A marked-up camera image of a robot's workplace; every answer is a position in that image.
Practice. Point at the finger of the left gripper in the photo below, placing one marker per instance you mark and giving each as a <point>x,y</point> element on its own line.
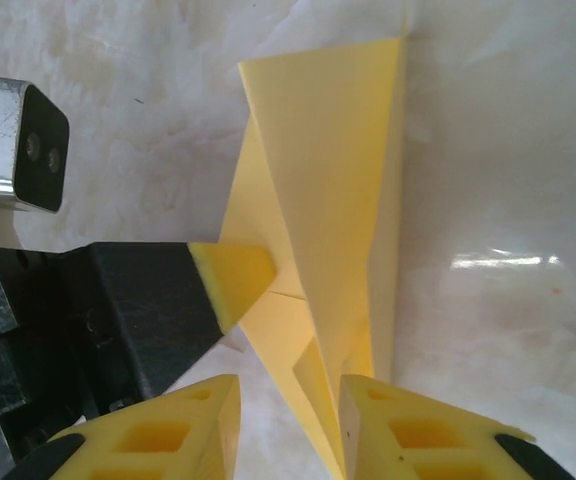
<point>168,290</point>

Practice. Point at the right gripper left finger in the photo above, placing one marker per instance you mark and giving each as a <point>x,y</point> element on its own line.
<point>168,435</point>

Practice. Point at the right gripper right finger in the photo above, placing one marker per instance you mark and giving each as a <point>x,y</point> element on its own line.
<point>418,440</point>

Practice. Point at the yellow cloth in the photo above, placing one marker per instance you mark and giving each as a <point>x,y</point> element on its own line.
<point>328,200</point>

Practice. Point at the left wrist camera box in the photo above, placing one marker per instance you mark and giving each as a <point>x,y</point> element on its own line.
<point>23,145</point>

